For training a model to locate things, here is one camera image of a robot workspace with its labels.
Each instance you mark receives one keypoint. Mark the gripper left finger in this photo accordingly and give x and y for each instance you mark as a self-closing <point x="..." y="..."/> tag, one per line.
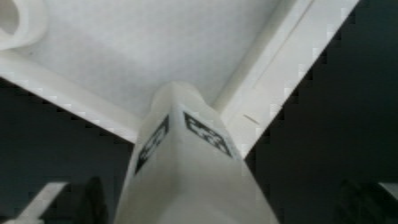
<point x="66" y="204"/>

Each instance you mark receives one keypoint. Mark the white desk top tray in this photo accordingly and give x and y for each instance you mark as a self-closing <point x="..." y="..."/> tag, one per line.
<point x="93" y="51"/>

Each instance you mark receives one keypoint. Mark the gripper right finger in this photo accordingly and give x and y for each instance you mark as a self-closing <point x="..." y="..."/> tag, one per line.
<point x="366" y="204"/>

